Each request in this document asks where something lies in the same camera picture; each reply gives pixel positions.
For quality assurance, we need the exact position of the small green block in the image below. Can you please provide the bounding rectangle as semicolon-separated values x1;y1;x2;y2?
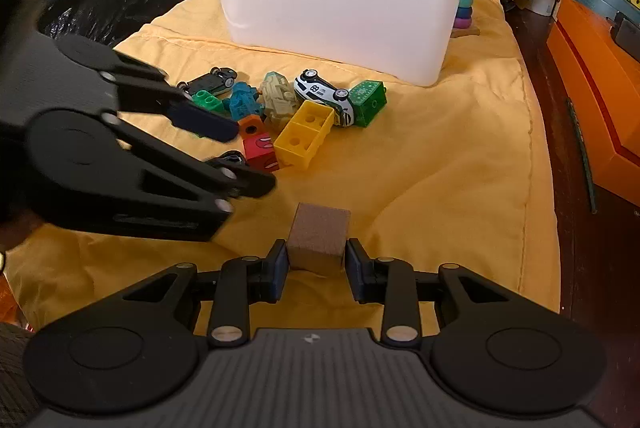
192;90;224;111

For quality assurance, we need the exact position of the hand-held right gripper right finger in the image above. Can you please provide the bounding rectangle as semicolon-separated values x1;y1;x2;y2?
344;237;519;346

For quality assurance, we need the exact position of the green studded block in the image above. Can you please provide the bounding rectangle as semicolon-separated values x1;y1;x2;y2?
348;79;388;127

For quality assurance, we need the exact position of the red building block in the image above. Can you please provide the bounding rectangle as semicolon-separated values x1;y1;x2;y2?
237;117;282;174

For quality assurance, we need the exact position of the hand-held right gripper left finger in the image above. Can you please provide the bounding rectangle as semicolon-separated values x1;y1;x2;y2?
119;239;291;349

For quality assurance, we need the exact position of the yellow cloth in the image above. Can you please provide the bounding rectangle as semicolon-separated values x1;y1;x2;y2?
0;0;562;345

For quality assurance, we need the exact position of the brown cube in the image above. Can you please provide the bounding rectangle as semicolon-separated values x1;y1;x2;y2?
286;202;351;278

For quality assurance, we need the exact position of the black toy car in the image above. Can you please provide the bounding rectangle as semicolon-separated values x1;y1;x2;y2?
207;150;248;169

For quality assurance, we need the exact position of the beige toy vehicle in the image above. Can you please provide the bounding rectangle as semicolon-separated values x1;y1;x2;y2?
258;70;301;129

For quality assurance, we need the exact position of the dark green toy car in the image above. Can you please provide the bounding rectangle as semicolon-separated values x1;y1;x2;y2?
176;67;238;98

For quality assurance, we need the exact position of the black power adapter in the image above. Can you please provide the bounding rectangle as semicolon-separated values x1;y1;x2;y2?
612;10;640;54

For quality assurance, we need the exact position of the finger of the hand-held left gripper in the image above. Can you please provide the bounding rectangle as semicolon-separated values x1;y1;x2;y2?
100;50;239;143
102;112;276;243

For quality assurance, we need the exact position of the white toy car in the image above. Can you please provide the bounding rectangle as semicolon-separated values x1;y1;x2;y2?
293;69;355;128

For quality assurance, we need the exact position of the rainbow stacking toy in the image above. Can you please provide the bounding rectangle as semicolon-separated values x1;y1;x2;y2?
450;0;481;38

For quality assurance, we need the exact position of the orange box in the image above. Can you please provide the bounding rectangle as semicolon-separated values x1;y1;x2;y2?
545;0;640;191

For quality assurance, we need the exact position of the yellow building block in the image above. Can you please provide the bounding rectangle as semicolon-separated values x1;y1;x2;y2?
273;100;336;170

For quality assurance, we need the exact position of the blue translucent toy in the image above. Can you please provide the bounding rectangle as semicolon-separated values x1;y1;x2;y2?
222;81;263;121

